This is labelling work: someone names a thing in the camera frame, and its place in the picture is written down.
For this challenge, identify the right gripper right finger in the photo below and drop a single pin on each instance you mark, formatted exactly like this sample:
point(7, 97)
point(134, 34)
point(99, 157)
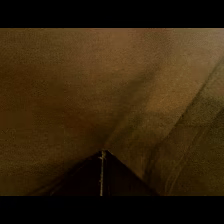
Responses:
point(123, 180)

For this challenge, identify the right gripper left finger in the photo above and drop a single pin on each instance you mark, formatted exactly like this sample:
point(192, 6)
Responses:
point(85, 180)

